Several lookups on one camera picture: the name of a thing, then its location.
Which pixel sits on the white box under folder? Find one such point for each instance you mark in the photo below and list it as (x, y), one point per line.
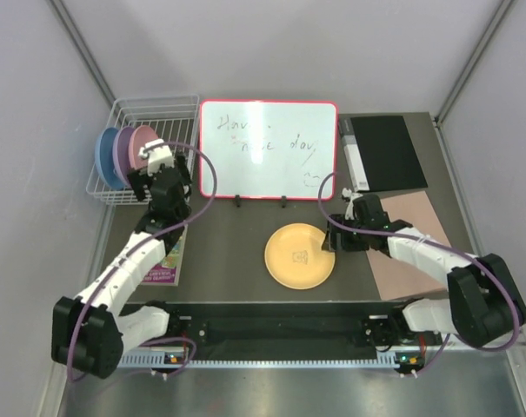
(355, 164)

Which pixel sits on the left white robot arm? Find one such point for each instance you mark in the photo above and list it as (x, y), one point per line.
(89, 331)

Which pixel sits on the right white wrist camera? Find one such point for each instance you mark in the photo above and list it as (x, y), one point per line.
(349, 196)

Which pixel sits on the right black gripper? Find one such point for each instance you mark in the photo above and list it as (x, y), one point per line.
(330, 241)

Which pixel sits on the white wire dish rack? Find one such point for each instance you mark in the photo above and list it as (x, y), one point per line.
(174, 118)

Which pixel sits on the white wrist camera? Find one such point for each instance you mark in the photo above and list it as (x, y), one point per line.
(349, 196)
(158, 156)

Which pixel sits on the yellow plate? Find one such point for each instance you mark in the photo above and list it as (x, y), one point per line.
(294, 257)

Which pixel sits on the blue plate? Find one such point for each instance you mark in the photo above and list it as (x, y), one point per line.
(104, 160)

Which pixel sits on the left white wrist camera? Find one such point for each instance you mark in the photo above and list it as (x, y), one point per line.
(158, 156)

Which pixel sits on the purple plate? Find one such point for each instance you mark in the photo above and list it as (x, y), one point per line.
(120, 153)

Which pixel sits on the pink board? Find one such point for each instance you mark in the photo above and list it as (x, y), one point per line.
(396, 279)

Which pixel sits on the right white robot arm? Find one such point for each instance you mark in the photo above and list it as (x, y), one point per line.
(483, 302)

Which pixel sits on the pink plate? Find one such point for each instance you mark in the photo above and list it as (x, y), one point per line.
(141, 136)

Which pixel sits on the grey slotted cable duct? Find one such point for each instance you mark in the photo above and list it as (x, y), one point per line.
(145, 359)

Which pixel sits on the purple treehouse book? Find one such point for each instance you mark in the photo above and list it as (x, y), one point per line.
(167, 271)

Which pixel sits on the black folder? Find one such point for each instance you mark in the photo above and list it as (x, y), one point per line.
(389, 157)

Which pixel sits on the red-framed whiteboard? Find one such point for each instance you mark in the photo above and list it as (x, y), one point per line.
(267, 149)

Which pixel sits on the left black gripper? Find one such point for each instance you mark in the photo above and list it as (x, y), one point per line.
(139, 179)

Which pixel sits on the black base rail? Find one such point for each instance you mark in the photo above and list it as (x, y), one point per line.
(302, 330)

